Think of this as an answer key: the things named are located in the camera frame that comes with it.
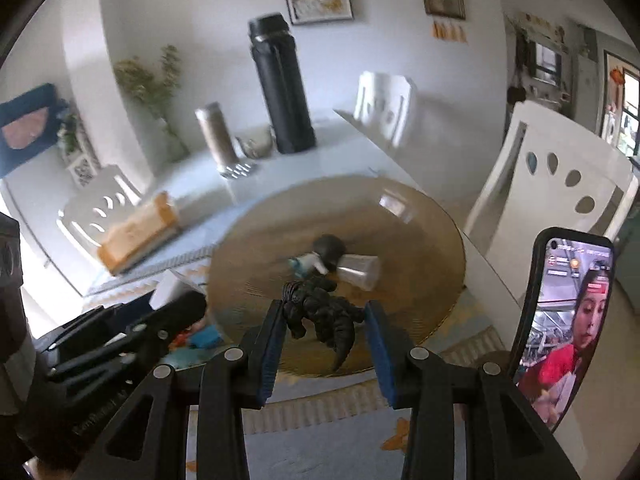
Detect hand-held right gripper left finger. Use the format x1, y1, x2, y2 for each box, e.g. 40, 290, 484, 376
72, 299, 287, 480

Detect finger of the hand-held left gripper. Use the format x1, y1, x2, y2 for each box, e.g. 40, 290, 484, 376
47, 332, 174, 397
32, 290, 209, 356

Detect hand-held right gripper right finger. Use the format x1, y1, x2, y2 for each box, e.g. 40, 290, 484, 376
364, 301, 581, 480

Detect black toy dinosaur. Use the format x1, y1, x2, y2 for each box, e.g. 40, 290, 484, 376
281, 277, 367, 373

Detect brown woven bowl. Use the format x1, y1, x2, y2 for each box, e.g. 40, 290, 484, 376
207, 174, 467, 376

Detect white box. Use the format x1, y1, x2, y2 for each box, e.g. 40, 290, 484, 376
149, 269, 206, 311

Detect orange tissue pack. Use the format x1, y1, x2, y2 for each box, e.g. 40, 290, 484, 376
96, 191, 182, 277

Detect patterned table mat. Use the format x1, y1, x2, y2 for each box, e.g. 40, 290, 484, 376
80, 245, 526, 480

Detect small white blue bottle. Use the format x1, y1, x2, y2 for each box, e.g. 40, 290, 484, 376
287, 252, 331, 278

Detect black round toy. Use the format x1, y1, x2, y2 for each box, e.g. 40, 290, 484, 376
312, 234, 347, 266

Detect white dining chair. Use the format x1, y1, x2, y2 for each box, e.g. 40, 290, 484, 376
353, 71, 418, 148
462, 100, 640, 286
56, 164, 143, 256

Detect perforated steel lid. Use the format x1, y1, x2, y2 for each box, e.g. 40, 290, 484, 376
218, 160, 258, 180

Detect white plant stand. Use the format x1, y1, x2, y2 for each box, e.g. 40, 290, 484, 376
59, 110, 102, 188

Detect steel thermos bottle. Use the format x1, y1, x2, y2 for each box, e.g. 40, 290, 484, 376
195, 102, 241, 173

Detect small steel bowl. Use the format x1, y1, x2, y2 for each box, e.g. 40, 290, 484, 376
236, 132, 275, 158

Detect black smartphone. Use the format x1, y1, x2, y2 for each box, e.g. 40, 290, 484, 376
509, 227, 616, 433

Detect dark blue furniture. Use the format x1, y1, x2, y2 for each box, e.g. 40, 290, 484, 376
0, 82, 71, 178

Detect green plant in glass vase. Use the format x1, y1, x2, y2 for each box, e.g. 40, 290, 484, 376
114, 45, 191, 161

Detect large black flask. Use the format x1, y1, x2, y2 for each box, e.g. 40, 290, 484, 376
248, 12, 317, 155

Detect window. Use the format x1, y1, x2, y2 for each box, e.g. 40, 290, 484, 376
600, 50, 640, 157

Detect dark framed picture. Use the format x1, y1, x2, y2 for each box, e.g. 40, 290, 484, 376
421, 0, 467, 21

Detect orange wall stickers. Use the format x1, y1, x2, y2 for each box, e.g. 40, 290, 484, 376
432, 20, 469, 44

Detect cluttered wall shelf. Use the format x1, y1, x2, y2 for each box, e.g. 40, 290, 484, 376
515, 12, 572, 103

